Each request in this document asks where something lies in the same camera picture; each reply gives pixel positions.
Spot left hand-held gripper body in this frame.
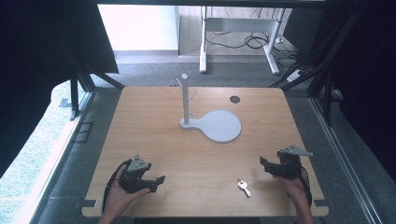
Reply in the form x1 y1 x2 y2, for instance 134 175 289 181
119 154 153 194

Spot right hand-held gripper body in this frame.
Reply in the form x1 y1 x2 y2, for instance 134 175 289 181
275 145 314 180

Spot silver key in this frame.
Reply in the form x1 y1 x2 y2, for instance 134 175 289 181
236 178 252 198

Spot white key rack with pegs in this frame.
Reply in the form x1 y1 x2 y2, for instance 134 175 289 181
175 73 243 145

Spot person's left hand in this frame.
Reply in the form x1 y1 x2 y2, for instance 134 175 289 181
105 163 151 217

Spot person's right hand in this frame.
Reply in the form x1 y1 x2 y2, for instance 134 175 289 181
274 173 308 204

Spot white power strip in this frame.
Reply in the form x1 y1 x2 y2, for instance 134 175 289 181
286 68 305 83

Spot black metal stand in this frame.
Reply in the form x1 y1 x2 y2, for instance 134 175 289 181
269 0 372 127
68 57 126 121

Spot dark curtain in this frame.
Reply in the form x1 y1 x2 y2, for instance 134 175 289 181
0 0 120 179
311 0 396 183

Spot white cabinet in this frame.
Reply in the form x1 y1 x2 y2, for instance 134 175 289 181
97 4 181 52

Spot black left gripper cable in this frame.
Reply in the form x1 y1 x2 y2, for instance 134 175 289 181
101 159 134 215

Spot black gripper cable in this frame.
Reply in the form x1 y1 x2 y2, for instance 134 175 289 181
101 159 134 215
298 167 314 207

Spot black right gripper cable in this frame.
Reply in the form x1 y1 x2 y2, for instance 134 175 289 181
298 167 314 207

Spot aluminium floor rail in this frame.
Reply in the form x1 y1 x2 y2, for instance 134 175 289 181
13 91 96 224
309 95 383 224

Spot black floor cables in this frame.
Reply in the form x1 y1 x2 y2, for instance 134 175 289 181
205 7 302 68

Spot white desk frame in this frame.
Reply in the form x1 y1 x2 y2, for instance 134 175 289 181
199 5 293 76

